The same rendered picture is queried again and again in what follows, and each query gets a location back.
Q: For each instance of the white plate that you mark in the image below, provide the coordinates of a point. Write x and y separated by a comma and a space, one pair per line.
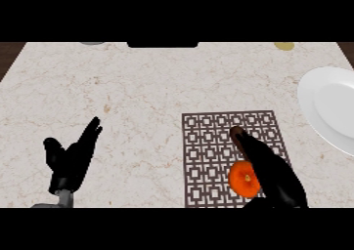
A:
335, 109

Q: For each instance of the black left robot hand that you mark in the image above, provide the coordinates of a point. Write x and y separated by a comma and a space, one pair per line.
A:
73, 159

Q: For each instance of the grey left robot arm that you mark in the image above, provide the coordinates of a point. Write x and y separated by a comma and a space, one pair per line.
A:
57, 200

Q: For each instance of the orange squash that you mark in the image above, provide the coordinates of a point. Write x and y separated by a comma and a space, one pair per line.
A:
244, 179

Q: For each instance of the grey round object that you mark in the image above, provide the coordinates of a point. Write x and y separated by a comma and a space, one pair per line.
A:
93, 43

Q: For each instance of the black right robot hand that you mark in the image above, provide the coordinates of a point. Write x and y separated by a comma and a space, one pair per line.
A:
273, 172

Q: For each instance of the brown patterned placemat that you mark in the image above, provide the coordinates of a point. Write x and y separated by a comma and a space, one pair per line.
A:
208, 156

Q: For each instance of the yellow round object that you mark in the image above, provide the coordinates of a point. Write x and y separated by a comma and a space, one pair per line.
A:
285, 46

